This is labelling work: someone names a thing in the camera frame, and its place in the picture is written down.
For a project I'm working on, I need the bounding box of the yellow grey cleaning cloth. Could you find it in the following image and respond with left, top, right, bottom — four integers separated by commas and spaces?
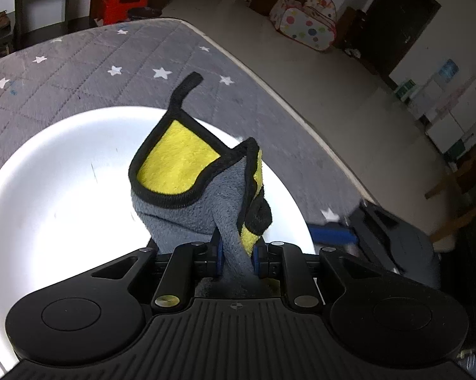
128, 72, 272, 290

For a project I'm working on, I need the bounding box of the polka dot play tent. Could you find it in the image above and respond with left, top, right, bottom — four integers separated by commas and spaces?
269, 0, 337, 52

